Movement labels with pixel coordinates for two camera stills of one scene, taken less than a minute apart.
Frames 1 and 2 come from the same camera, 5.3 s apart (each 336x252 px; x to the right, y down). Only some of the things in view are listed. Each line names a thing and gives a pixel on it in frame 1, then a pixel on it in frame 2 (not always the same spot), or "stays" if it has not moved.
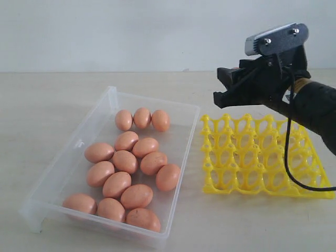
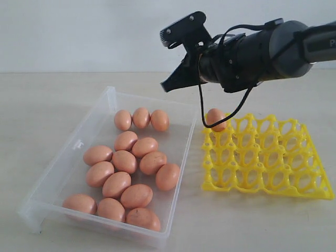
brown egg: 160,120 stays
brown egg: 142,117 stays
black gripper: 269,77 to 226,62
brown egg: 123,119 stays
